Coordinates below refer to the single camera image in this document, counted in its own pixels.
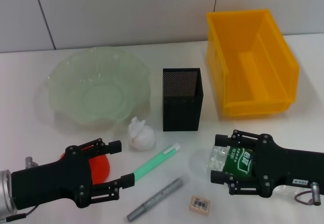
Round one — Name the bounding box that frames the yellow plastic bin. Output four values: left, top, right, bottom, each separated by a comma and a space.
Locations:
205, 8, 301, 118

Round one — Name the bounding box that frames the right wrist cable with plug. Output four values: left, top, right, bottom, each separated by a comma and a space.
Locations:
294, 181, 322, 206

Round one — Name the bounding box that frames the black mesh pen holder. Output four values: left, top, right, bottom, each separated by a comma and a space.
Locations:
161, 67, 204, 133

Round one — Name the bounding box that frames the orange fruit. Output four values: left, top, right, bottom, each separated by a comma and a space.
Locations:
60, 144, 111, 184

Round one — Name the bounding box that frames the white paper ball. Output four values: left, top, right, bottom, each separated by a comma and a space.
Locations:
128, 117, 156, 150

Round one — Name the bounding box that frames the silver grey marker pen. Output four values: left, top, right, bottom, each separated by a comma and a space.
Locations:
126, 178, 184, 222

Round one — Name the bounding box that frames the pale green glass fruit plate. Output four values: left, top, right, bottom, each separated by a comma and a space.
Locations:
47, 47, 152, 131

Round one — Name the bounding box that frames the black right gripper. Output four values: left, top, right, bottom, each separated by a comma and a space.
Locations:
210, 129, 324, 199

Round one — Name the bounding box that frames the clear green-label water bottle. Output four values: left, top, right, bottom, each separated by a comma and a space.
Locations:
191, 144, 257, 183

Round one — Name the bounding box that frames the mint green pen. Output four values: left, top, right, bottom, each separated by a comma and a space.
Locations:
133, 143, 182, 181

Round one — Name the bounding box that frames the beige eraser with barcode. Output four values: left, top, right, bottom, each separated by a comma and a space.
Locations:
189, 195, 211, 212

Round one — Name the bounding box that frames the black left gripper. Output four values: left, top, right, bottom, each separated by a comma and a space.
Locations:
11, 138, 134, 211

